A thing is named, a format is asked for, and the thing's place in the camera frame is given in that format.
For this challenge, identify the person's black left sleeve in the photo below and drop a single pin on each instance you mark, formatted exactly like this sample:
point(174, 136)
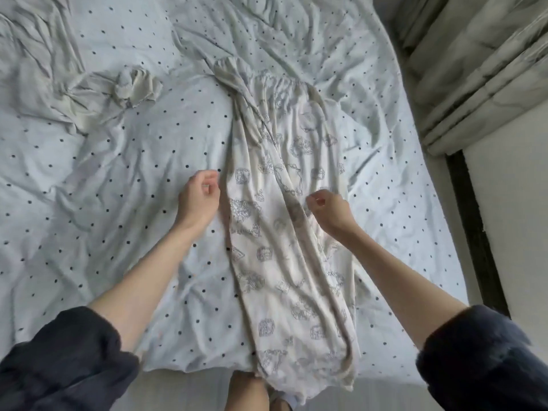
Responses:
point(64, 364)

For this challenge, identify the beige textured pajama pants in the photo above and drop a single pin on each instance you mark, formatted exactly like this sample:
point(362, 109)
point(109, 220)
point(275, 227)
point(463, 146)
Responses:
point(51, 72)

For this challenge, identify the person's left forearm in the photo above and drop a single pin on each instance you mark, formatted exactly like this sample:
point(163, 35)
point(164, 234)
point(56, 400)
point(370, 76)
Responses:
point(145, 286)

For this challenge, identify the cream patterned pyjama top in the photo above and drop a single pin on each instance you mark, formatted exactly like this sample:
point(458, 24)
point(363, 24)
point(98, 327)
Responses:
point(282, 278)

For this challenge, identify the person's left hand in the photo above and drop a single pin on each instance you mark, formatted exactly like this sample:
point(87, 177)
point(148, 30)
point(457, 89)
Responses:
point(199, 203)

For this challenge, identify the person's black right sleeve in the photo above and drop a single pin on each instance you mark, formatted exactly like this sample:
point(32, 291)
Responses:
point(484, 364)

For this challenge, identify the person's right hand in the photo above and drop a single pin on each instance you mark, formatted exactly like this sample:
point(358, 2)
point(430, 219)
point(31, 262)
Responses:
point(332, 214)

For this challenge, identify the person's lower leg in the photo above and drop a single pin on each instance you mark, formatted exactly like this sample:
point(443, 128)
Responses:
point(246, 394)
point(280, 406)

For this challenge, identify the striped beige curtain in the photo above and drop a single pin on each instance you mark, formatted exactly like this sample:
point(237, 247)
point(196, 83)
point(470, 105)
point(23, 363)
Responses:
point(479, 64)

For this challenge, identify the person's black sleeve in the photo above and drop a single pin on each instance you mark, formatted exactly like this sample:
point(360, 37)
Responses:
point(64, 364)
point(484, 364)

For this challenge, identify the white dotted bed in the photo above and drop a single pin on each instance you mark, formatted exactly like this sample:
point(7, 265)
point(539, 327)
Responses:
point(128, 192)

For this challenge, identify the person's right forearm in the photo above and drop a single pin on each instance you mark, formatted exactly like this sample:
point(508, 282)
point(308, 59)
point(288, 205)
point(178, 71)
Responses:
point(407, 291)

